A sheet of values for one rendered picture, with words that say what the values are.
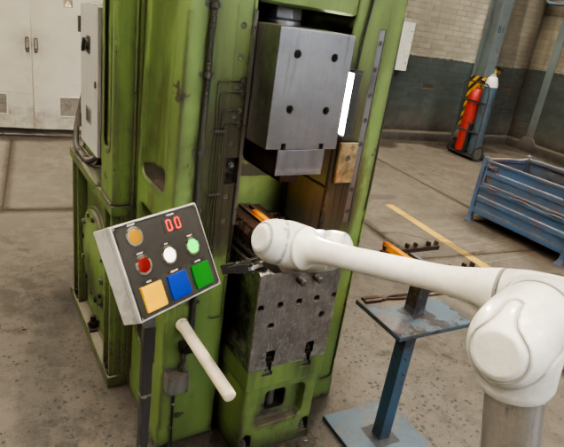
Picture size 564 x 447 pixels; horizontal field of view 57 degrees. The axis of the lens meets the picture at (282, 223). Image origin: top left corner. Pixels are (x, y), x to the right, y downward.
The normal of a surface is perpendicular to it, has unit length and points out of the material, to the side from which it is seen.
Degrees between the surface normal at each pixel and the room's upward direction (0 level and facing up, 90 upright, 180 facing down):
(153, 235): 60
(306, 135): 90
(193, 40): 90
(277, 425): 90
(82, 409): 0
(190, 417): 90
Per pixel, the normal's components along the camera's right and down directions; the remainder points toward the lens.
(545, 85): -0.91, 0.04
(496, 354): -0.66, 0.09
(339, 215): 0.51, 0.39
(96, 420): 0.14, -0.92
